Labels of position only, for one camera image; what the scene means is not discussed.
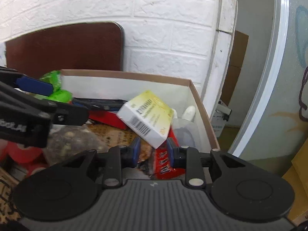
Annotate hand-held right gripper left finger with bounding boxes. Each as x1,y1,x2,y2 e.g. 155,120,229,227
54,137,141,188

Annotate brown printed packet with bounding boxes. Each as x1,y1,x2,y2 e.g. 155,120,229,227
89,123,154,164

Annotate white bottle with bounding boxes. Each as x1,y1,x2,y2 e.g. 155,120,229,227
181,105,196,123

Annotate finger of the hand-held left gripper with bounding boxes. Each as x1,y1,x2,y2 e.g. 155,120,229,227
0,66,54,96
0,80,89,126

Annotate brown cardboard box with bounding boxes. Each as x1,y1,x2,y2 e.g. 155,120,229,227
59,69,221,171

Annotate red snack packet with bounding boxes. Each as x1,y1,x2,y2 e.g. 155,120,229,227
153,127,187,180

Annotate white and yellow box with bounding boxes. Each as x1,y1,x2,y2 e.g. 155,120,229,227
116,90,175,150

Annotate clear bag of nuts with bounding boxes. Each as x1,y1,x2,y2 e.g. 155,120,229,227
44,125,110,165

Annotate stacked cardboard boxes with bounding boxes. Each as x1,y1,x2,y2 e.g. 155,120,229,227
221,30,250,107

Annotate red flat box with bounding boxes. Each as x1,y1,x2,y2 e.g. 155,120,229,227
87,110,128,131

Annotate green plastic bag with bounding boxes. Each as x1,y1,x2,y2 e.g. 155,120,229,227
38,70,73,103

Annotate yellow board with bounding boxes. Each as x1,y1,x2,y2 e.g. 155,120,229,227
280,157,308,228

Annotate dark brown folding table board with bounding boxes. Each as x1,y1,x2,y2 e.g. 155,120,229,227
5,21,125,78

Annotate black and blue flat item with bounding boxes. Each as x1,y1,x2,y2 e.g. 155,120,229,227
72,97,129,111

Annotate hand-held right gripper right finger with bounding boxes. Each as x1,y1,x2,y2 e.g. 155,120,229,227
167,137,254,188

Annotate white door frame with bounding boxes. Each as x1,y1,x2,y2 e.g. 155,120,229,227
228,0,290,159

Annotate white printed carton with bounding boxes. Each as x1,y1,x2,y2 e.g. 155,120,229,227
211,99,233,139

